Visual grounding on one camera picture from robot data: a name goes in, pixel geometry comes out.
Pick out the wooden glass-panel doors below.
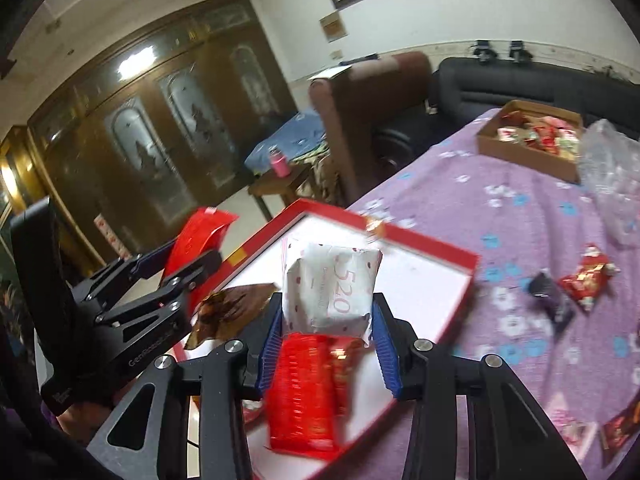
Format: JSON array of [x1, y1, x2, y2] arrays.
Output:
[[25, 0, 301, 271]]

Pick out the brown and gold snack packet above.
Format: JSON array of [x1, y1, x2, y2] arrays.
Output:
[[185, 282, 278, 351]]

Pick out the maroon snack packet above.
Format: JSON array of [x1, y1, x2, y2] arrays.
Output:
[[600, 400, 640, 453]]

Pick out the pile of assorted snacks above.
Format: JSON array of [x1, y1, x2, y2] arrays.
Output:
[[495, 110, 583, 161]]

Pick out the wooden stool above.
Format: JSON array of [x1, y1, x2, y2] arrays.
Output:
[[247, 162, 321, 221]]

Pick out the clear plastic shopping bag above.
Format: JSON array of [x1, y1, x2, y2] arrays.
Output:
[[577, 119, 640, 246]]

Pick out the black leather sofa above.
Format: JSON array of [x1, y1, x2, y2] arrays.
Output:
[[375, 57, 640, 171]]

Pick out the black snack packet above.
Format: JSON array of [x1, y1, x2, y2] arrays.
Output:
[[527, 270, 576, 333]]

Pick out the beige patterned cloth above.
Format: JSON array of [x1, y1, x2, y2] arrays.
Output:
[[295, 145, 346, 206]]

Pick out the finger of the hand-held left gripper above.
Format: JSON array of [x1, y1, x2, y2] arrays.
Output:
[[95, 250, 223, 341], [72, 246, 173, 306]]

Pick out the cardboard box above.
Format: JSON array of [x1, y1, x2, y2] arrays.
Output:
[[475, 100, 586, 184]]

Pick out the long shiny red snack packet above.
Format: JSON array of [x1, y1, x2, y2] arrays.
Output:
[[161, 206, 240, 291]]

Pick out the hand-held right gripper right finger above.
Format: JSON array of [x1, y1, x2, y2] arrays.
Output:
[[371, 291, 588, 480]]

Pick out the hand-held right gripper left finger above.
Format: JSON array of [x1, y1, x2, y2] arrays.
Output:
[[86, 292, 288, 480]]

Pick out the small red snack packet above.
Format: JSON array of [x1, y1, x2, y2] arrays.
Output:
[[327, 337, 363, 416]]

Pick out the white pink-dotted snack packet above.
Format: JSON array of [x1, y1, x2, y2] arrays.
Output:
[[281, 241, 383, 346]]

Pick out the blue cloth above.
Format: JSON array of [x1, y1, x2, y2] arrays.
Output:
[[244, 110, 328, 173]]

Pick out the red white sticker strip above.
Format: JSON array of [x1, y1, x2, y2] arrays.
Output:
[[95, 215, 128, 256]]

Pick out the brown armchair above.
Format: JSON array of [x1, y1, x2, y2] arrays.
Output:
[[307, 51, 433, 208]]

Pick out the red box with white inside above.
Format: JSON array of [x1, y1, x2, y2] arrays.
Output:
[[172, 198, 480, 480]]

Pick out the small wall plaque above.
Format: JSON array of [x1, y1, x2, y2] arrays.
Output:
[[320, 10, 348, 43]]

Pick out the red ribbed snack packet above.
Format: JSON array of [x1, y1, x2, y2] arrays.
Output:
[[264, 332, 346, 461]]

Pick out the pink snack packet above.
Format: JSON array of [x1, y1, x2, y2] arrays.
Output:
[[547, 392, 598, 461]]

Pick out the red gold printed snack packet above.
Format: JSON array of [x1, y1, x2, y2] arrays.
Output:
[[557, 244, 621, 313]]

